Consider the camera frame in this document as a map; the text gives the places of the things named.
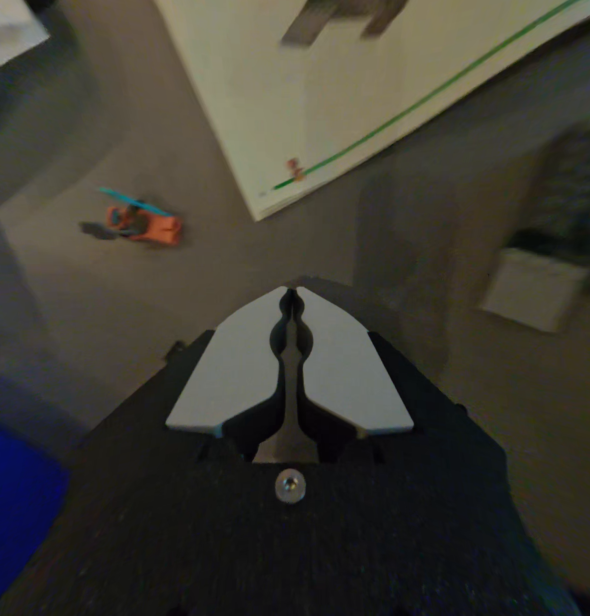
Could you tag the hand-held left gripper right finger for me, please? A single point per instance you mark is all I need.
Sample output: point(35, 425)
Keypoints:
point(353, 375)

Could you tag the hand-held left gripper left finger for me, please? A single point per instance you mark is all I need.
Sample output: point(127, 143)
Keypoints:
point(227, 375)

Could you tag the orange toy minifigure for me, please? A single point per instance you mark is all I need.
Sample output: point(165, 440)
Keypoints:
point(160, 231)

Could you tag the grey toy brick plate assembly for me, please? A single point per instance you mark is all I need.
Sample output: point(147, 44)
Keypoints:
point(535, 288)

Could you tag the instruction booklet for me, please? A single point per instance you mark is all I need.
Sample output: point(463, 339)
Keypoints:
point(275, 120)

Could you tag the blue plastic bin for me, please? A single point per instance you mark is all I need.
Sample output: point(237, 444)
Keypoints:
point(15, 505)

